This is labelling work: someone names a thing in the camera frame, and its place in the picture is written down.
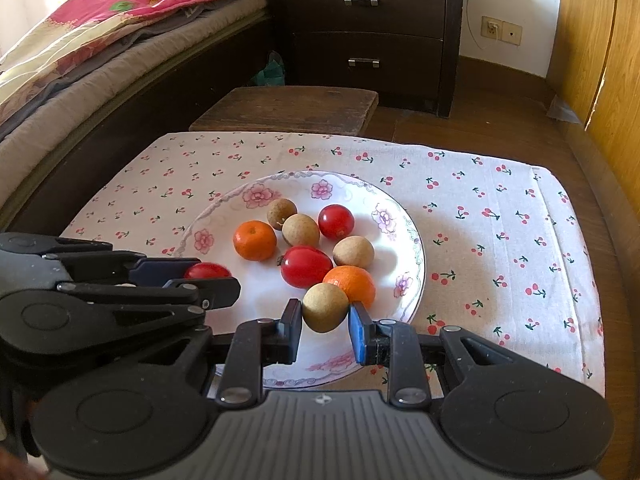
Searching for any red cherry tomato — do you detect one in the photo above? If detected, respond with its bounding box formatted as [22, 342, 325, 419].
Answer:
[280, 246, 333, 289]
[183, 262, 232, 280]
[318, 204, 355, 240]

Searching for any bed with beige mattress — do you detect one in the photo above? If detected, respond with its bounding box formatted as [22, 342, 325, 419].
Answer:
[1, 0, 269, 234]

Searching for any dark wooden nightstand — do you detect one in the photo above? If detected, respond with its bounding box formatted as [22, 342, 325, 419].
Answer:
[269, 0, 463, 117]

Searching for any wooden wardrobe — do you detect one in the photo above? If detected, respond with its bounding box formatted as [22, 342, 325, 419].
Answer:
[547, 0, 639, 244]

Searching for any tan longan fruit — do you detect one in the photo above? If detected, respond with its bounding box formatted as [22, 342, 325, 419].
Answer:
[303, 283, 349, 333]
[267, 198, 297, 231]
[282, 214, 320, 247]
[333, 235, 374, 269]

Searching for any cherry print tablecloth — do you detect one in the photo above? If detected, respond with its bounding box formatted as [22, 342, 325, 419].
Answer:
[65, 132, 605, 391]

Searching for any white floral ceramic plate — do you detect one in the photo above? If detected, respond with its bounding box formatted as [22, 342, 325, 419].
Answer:
[176, 170, 426, 389]

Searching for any orange mandarin with stem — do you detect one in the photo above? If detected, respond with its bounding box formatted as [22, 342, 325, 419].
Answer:
[323, 266, 376, 309]

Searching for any wall power outlet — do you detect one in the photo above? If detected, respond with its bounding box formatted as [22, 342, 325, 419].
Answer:
[480, 16, 523, 46]

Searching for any floral red yellow quilt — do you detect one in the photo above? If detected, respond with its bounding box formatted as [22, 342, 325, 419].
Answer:
[1, 0, 218, 124]

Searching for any dark wooden stool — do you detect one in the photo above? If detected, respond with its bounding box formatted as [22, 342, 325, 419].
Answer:
[190, 86, 378, 136]

